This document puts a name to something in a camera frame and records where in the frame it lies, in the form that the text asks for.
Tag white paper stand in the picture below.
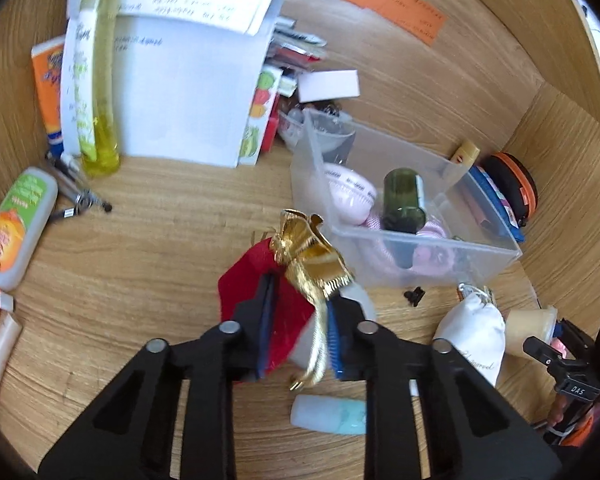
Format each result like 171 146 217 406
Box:
66 0 296 169

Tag orange green glue bottle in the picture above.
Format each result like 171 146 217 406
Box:
0 167 58 292

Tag dark green glass bottle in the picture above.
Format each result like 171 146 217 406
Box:
381 168 427 234

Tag white round plastic jar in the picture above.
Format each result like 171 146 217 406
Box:
288 283 377 368

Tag light blue small bottle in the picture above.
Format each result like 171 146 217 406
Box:
290 394 366 436

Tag blue patchwork pouch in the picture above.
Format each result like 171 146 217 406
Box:
469 166 524 243

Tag beige cream plastic tub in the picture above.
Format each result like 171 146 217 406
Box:
505 306 558 358

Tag clear plastic storage bin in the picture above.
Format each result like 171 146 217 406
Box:
291 108 522 287

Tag pink braided rope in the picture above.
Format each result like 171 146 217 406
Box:
360 209 456 281

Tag clear bowl with clips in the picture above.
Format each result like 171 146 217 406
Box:
277 104 356 154

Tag black orange zipper case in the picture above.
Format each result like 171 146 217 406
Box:
481 152 539 226

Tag metal nail clippers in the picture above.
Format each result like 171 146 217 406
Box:
45 151 114 223

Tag pink round compact case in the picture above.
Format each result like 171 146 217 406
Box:
324 162 378 226

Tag yellow spray bottle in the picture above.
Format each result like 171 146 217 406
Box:
73 0 120 177

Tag white drawstring cloth pouch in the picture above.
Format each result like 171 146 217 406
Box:
434 283 506 386

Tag stack of books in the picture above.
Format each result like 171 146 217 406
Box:
238 16 327 166

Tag yellow lotion tube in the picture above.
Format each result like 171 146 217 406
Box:
442 140 480 186

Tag red velvet gold-ribbon pouch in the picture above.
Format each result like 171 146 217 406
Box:
218 209 353 391

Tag small white cardboard box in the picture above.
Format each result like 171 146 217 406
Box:
298 70 361 103

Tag orange tube behind bottle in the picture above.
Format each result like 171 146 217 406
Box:
31 36 65 157

